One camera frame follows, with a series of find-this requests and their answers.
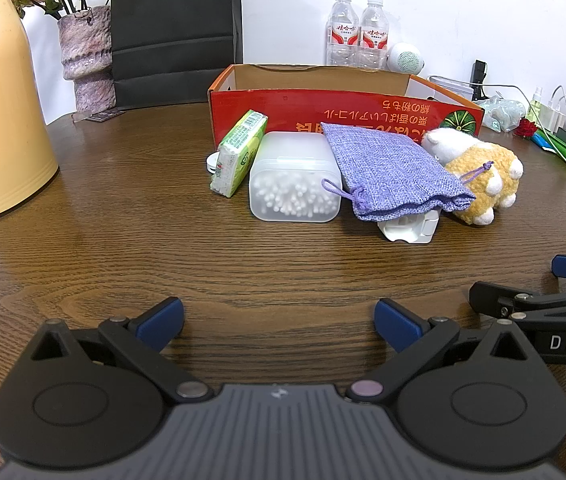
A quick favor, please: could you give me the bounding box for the clear cotton swab box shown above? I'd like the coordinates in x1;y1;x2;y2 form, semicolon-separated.
248;131;342;224

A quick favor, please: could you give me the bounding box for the white charger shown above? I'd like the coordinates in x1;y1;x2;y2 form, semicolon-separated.
543;102;566;134

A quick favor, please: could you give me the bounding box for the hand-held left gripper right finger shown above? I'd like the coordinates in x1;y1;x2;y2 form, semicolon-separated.
345;297;546;404

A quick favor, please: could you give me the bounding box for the black paper bag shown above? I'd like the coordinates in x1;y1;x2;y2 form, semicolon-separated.
110;0;244;110

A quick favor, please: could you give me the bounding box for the red cardboard box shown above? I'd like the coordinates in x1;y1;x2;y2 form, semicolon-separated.
207;64;485;154

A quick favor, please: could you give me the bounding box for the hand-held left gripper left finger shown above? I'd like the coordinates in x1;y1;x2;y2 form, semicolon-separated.
29;297;214;404

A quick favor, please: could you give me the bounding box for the small spray bottle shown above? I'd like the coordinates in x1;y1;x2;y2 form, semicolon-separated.
527;86;546;122

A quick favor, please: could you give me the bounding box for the small black device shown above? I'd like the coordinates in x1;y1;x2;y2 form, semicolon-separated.
471;60;488;101

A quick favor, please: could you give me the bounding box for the white round robot toy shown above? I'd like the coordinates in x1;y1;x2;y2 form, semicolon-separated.
386;42;425;74

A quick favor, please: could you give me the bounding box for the purple drawstring pouch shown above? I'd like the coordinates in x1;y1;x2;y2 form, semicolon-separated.
321;122;494;222

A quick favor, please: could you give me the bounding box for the white folding stand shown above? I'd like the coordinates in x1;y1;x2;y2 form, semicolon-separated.
377;208;443;245

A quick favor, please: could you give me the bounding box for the crumpled clear wrapper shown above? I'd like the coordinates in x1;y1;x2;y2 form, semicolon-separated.
482;95;527;134

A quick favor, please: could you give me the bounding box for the red label water bottle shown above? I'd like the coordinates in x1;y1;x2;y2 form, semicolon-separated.
326;0;362;67
358;0;390;69

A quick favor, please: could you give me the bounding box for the white and tan plush toy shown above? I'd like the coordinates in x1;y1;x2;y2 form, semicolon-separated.
421;127;524;226

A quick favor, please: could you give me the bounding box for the small black card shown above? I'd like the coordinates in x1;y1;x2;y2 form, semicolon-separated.
83;108;124;124

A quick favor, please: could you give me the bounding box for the green tissue pack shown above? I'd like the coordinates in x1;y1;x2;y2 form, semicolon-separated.
211;109;268;198

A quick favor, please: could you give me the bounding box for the white plastic packet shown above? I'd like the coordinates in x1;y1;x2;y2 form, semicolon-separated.
429;76;476;102

